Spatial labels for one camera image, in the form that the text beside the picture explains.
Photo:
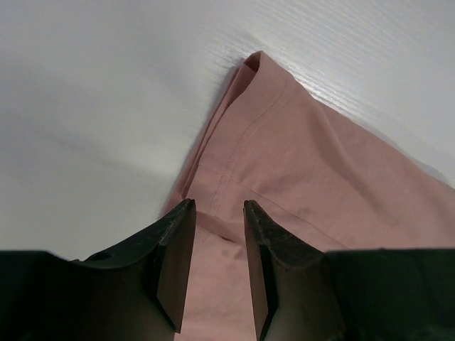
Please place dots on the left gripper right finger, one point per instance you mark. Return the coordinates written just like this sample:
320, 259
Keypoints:
301, 293

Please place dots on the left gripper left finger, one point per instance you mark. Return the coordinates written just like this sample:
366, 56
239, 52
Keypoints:
134, 290

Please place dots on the pink printed t-shirt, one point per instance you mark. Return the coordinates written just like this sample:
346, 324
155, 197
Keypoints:
326, 179

